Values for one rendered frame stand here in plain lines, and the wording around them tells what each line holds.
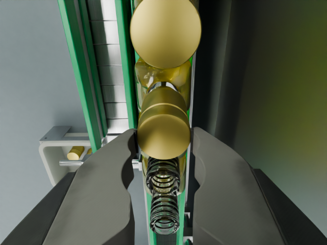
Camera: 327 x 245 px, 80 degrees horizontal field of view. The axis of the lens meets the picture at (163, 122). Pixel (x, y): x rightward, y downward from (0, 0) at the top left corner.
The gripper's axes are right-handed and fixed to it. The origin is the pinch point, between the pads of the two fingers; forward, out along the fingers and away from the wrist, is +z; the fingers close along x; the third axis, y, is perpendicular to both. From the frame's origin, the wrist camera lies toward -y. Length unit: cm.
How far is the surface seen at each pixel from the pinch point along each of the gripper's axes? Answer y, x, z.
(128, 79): 2.1, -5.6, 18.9
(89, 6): -8.3, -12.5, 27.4
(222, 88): 10.6, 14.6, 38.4
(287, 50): -3.1, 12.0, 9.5
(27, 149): 30, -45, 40
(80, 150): 28, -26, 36
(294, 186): 7.8, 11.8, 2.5
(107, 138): 17.9, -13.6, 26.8
